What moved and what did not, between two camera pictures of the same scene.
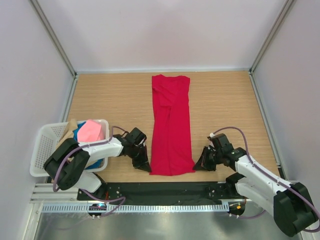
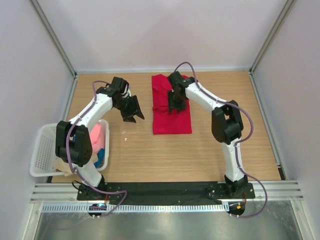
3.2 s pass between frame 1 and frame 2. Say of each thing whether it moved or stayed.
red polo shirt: moved
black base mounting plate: stayed
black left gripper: moved
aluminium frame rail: stayed
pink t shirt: stayed
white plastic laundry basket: stayed
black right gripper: moved
